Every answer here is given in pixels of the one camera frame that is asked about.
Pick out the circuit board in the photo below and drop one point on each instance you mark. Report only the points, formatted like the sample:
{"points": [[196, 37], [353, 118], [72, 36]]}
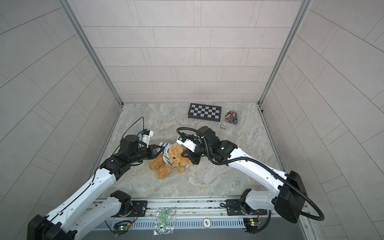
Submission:
{"points": [[251, 225], [122, 227]]}

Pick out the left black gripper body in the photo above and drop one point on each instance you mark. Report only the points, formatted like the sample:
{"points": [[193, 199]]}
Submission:
{"points": [[142, 154]]}

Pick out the left circuit board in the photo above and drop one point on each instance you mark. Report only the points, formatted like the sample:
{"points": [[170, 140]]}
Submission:
{"points": [[122, 227]]}

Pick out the round white sticker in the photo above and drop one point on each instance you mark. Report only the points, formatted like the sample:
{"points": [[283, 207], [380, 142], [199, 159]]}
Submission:
{"points": [[207, 223]]}

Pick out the black white chessboard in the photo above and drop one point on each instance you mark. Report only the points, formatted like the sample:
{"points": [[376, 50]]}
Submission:
{"points": [[205, 112]]}

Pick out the blue white striped sweater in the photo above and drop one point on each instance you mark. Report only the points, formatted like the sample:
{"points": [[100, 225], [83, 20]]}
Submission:
{"points": [[165, 152]]}

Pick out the aluminium mounting rail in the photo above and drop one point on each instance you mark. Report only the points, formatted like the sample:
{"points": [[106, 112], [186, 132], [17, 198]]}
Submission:
{"points": [[186, 207]]}

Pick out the clear bag with green parts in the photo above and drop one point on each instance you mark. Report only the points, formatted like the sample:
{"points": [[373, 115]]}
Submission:
{"points": [[165, 221]]}

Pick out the right circuit board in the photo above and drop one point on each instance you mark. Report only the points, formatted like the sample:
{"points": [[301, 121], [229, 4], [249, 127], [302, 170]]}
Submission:
{"points": [[251, 225]]}

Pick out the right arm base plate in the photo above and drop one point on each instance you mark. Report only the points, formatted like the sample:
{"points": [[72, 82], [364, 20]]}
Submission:
{"points": [[233, 209]]}

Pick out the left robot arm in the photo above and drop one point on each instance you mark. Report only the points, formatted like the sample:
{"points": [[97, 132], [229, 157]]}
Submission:
{"points": [[40, 228]]}

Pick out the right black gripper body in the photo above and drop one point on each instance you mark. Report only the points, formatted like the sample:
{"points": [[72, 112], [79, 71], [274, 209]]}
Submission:
{"points": [[202, 151]]}

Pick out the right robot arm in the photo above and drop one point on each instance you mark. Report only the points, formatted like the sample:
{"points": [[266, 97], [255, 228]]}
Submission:
{"points": [[285, 192]]}

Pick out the bag of colourful small parts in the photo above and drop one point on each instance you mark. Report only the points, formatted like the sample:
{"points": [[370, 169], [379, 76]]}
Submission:
{"points": [[231, 117]]}

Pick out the brown teddy bear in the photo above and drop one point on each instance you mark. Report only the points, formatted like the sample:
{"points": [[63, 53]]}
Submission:
{"points": [[178, 162]]}

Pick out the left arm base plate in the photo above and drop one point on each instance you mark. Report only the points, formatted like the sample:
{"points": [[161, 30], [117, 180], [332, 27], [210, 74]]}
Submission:
{"points": [[132, 209]]}

